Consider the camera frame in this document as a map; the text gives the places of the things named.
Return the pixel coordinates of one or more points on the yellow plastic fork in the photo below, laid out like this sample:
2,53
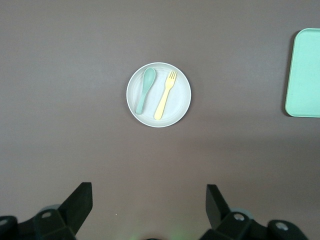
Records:
162,102

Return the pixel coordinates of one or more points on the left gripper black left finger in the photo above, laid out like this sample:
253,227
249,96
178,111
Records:
75,207

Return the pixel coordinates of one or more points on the green plastic spoon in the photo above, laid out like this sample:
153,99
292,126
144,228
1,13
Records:
149,76

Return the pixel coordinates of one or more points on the light green rectangular tray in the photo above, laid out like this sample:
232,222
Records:
305,75

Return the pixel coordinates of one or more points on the round white plate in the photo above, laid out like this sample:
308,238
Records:
180,100

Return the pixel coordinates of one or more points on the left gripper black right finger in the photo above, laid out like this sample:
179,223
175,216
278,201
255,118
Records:
217,207

